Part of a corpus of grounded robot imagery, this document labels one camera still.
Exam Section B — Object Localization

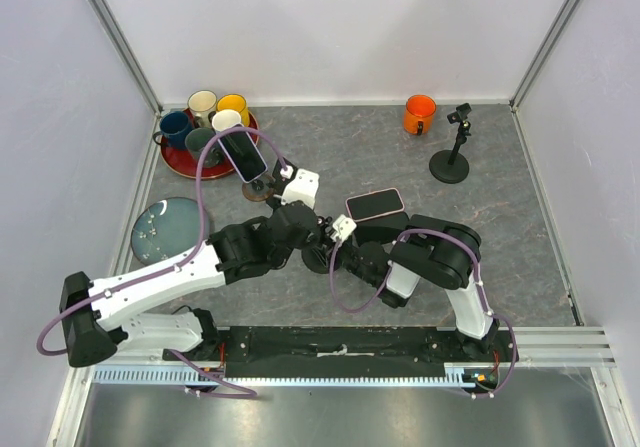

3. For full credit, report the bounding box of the blue ceramic plate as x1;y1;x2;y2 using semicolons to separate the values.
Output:
130;197;200;266

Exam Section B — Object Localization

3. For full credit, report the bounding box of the white mug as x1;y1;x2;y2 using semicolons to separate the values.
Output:
211;109;243;133

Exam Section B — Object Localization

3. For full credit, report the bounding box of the phone in purple case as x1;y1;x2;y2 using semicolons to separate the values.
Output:
218;124;267;183

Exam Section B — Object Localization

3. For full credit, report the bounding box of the dark green mug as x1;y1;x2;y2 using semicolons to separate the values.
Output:
185;127;224;168

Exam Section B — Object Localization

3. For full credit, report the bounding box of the yellow mug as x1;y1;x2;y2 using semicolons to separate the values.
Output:
217;93;250;127

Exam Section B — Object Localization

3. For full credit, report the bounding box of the blue mug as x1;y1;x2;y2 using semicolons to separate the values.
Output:
152;111;194;150

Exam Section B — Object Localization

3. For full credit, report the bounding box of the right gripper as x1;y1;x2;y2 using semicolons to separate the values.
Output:
310;234;380;288

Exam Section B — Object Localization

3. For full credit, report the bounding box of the red round tray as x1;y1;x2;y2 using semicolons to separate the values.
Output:
152;132;235;180

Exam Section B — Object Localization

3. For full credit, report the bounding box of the black round-base phone stand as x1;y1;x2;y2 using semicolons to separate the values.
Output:
429;103;472;184

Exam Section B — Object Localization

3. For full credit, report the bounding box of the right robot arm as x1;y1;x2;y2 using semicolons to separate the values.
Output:
327;214;500;361

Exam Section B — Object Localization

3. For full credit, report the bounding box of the grey slotted cable duct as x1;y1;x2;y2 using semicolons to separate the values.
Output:
92;365;475;388

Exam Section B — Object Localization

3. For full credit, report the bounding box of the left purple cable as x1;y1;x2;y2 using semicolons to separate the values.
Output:
36;125;294;356

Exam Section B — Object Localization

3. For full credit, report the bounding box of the wooden round-base phone stand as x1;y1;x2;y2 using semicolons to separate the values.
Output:
242;179;274;202

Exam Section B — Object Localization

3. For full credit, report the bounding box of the purple cable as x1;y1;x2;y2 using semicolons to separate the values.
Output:
329;229;485;318
36;125;294;356

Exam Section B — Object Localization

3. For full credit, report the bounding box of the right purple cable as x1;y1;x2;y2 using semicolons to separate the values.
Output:
329;229;485;318

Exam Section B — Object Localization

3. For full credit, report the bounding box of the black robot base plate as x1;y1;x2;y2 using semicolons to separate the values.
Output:
184;326;519;379

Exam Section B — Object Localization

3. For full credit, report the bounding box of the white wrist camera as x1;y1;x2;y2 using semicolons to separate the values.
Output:
279;165;319;209
330;215;357;244

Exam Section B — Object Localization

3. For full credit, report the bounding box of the black phone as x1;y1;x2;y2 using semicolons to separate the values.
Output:
354;212;409;246

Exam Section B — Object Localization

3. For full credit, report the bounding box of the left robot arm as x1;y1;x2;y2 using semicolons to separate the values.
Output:
60;202;353;368

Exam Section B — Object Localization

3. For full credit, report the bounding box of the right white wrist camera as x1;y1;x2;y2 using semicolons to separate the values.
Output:
330;215;357;244

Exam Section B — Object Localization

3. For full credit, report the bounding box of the orange mug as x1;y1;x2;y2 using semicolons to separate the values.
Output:
403;94;437;136

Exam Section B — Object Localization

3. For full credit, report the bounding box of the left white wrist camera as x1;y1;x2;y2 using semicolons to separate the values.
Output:
279;165;319;209

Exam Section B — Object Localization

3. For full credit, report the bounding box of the cream mug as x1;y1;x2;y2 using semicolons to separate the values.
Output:
187;90;218;127

